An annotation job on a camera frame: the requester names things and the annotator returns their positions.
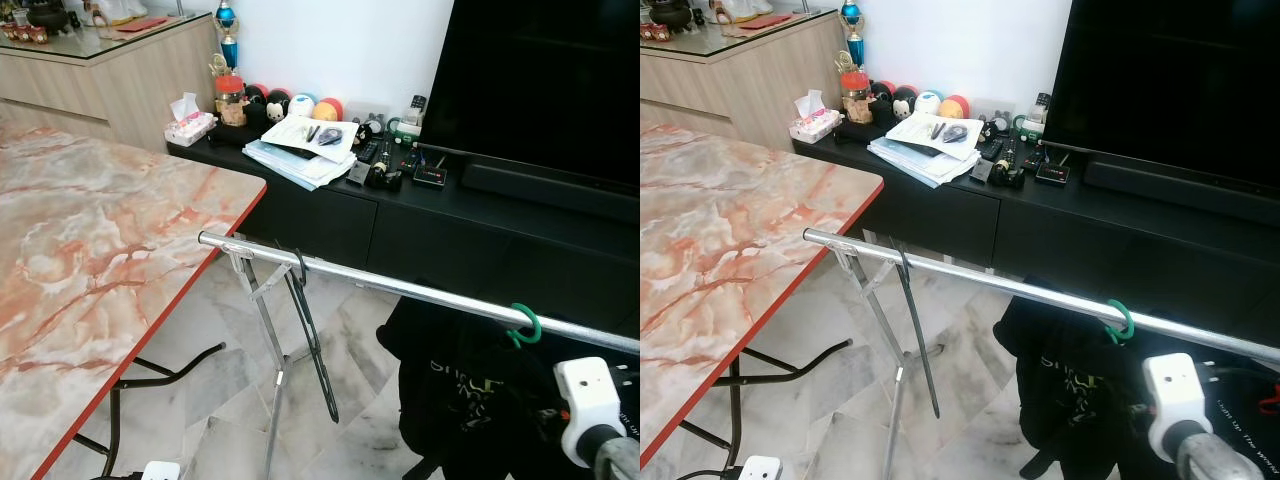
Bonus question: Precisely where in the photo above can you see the marble pattern folding table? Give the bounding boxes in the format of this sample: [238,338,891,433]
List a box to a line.
[640,122,885,480]
[0,120,268,480]

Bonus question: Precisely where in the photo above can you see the green plastic hanger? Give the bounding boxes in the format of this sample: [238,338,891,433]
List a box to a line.
[1105,298,1136,346]
[505,303,543,349]

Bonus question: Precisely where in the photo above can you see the black ceramic pot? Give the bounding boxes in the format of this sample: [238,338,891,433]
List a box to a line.
[648,0,693,29]
[22,0,69,29]

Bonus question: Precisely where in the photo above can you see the pink tissue pack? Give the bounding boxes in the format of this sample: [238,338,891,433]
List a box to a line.
[165,92,217,147]
[789,90,843,144]

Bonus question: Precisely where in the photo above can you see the black soundbar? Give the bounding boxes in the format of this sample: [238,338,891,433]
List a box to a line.
[460,163,640,225]
[1083,158,1280,229]

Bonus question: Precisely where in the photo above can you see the white figurine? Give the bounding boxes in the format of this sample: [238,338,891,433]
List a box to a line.
[83,0,149,26]
[710,0,771,23]

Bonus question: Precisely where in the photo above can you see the thin black wire hanger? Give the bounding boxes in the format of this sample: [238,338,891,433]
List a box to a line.
[283,245,341,424]
[893,238,942,421]

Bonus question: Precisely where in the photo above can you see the black TV console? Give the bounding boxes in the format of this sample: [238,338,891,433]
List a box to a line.
[793,120,1280,346]
[165,120,640,346]

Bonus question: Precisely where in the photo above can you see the blue trophy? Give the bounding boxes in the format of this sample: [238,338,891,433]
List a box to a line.
[210,0,242,75]
[838,0,867,71]

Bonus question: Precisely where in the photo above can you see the jar with red lid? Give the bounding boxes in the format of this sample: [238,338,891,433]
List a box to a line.
[215,73,248,128]
[842,70,874,125]

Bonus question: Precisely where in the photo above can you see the light wooden sideboard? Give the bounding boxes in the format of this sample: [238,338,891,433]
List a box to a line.
[640,8,849,151]
[0,10,219,153]

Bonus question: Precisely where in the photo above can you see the silver metal clothes rack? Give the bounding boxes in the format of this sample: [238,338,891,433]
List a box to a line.
[198,230,640,480]
[803,228,1280,480]

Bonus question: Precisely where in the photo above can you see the black shirt with red stripe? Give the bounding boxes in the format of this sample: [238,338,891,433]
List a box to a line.
[993,275,1280,480]
[378,295,601,480]

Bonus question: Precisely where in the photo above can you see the black television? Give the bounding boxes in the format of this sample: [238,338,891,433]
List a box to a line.
[1040,0,1280,197]
[420,0,640,197]

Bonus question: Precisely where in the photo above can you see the stack of white papers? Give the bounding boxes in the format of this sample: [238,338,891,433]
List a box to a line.
[243,114,359,191]
[868,112,986,189]

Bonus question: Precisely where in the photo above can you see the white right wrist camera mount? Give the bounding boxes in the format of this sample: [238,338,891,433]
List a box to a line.
[553,357,626,466]
[1143,352,1216,463]

